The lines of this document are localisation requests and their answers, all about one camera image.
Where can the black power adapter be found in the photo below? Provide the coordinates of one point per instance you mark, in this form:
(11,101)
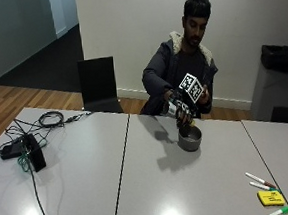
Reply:
(10,151)

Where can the grey metal bowl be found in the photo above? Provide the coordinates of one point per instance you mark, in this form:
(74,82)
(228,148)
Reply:
(190,138)

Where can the white marker cube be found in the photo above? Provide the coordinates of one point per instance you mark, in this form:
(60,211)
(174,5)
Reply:
(191,87)

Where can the black chair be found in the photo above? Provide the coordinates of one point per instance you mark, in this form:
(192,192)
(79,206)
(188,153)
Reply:
(287,115)
(98,86)

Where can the white marker with green cap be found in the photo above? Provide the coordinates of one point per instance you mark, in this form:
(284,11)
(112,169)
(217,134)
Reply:
(278,212)
(262,187)

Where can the the person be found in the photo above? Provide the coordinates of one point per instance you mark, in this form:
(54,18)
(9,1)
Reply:
(180,62)

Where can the white marker with brown cap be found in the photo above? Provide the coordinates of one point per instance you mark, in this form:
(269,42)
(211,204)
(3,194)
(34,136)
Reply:
(260,180)

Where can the bottle with white green label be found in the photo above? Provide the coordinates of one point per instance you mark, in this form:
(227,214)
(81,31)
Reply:
(169,107)

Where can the black box device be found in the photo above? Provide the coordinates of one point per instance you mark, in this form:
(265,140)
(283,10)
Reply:
(34,152)

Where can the yellow sticky note pad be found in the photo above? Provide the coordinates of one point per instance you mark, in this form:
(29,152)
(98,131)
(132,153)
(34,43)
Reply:
(271,198)

